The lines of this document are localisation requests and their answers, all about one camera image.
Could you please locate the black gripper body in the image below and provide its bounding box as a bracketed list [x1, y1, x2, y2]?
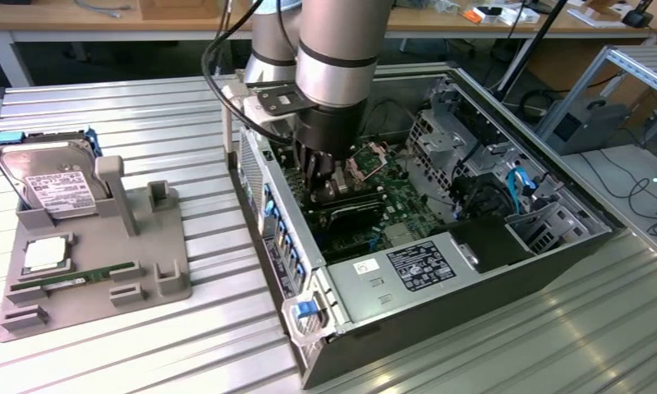
[295, 98, 369, 159]

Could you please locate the green graphics card black fan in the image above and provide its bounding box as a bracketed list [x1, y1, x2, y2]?
[304, 195, 388, 247]

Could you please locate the open metal socket cover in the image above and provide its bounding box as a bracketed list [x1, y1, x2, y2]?
[347, 141, 391, 181]

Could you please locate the green motherboard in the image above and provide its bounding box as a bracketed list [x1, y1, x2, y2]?
[281, 141, 448, 263]

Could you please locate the silver chipset heatsink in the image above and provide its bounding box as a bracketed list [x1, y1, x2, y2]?
[383, 223, 415, 243]

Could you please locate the perforated silver drive cage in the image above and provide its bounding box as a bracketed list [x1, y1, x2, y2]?
[408, 107, 476, 188]

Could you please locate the grey power supply unit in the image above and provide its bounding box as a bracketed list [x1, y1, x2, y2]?
[323, 231, 481, 325]

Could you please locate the open black PC case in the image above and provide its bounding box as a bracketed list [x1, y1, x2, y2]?
[221, 67, 627, 390]

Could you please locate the black tripod pole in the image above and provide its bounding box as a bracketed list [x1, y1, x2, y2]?
[495, 0, 571, 94]

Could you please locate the silver disk bay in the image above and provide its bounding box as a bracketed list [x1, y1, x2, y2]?
[503, 200, 599, 254]

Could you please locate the white black electronics box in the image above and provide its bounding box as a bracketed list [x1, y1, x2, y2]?
[487, 6, 541, 25]

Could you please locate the grey parts rack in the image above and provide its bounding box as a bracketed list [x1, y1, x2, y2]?
[0, 154, 193, 344]

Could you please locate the silver hard disk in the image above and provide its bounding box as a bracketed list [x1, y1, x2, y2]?
[0, 137, 113, 221]

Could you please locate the grey box appliance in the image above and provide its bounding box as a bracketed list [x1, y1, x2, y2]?
[544, 98, 629, 156]

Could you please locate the green RAM stick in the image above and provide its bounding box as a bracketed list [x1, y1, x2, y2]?
[11, 262, 136, 291]

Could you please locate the silver CPU chip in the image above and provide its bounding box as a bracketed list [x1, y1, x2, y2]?
[21, 237, 72, 274]

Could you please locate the flat cardboard box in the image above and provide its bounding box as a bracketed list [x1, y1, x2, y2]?
[567, 0, 629, 29]

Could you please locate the blue disk carrier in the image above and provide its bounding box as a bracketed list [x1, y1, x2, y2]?
[0, 126, 101, 173]

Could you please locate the wooden desk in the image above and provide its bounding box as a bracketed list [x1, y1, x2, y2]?
[0, 0, 657, 87]

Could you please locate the black desk device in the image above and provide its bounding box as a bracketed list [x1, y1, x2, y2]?
[621, 0, 657, 29]

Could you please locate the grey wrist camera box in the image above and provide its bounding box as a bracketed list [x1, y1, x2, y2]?
[243, 86, 320, 139]

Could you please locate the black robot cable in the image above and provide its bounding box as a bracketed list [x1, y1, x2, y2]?
[201, 0, 297, 144]

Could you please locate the black wire bundle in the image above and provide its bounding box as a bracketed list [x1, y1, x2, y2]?
[447, 171, 513, 218]

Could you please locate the black plastic duct cover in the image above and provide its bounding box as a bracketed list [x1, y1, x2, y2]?
[431, 213, 536, 274]

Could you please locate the blue data wire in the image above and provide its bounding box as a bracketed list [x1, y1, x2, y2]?
[504, 162, 536, 214]

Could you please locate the grey network cable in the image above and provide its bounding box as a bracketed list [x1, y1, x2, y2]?
[75, 0, 136, 18]

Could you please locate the aluminium profile frame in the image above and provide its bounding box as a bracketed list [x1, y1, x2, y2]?
[533, 44, 657, 144]

